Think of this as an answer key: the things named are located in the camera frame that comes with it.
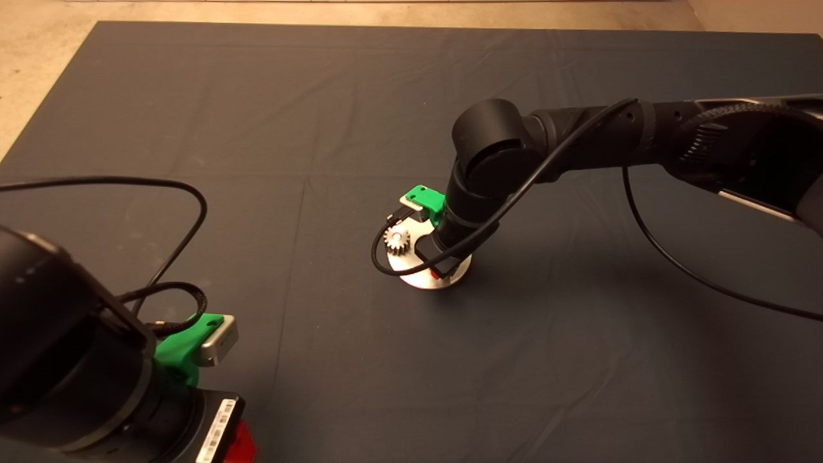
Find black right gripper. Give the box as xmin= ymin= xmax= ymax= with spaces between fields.
xmin=415 ymin=221 xmax=502 ymax=280

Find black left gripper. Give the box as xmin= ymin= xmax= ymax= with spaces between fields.
xmin=192 ymin=388 xmax=257 ymax=463

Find steel planetary gear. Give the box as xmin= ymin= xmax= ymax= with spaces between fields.
xmin=384 ymin=226 xmax=412 ymax=256

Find round metal carrier plate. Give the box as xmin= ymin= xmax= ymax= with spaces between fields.
xmin=387 ymin=217 xmax=473 ymax=290

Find dark grey table cloth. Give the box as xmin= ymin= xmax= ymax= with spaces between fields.
xmin=0 ymin=21 xmax=823 ymax=463

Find green right camera mount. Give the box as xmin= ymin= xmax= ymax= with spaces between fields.
xmin=402 ymin=185 xmax=446 ymax=227

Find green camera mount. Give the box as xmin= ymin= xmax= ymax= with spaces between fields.
xmin=402 ymin=185 xmax=446 ymax=227
xmin=155 ymin=313 xmax=225 ymax=387

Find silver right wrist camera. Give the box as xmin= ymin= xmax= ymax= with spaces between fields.
xmin=398 ymin=195 xmax=426 ymax=223

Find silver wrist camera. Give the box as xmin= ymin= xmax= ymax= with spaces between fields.
xmin=398 ymin=195 xmax=426 ymax=223
xmin=198 ymin=315 xmax=239 ymax=367

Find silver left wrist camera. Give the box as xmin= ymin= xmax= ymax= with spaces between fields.
xmin=198 ymin=315 xmax=239 ymax=367

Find green left camera mount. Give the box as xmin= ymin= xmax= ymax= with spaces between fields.
xmin=155 ymin=313 xmax=225 ymax=387

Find braided black left arm cable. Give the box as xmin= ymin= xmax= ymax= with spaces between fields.
xmin=118 ymin=282 xmax=209 ymax=337

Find braided black arm cable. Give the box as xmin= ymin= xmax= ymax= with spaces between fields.
xmin=118 ymin=282 xmax=209 ymax=337
xmin=674 ymin=103 xmax=823 ymax=173

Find black hanging right arm cable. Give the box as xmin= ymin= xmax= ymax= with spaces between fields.
xmin=622 ymin=166 xmax=823 ymax=323

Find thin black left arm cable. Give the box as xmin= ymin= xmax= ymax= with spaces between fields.
xmin=0 ymin=177 xmax=208 ymax=316

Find braided black right arm cable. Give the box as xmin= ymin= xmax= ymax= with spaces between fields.
xmin=674 ymin=103 xmax=823 ymax=173

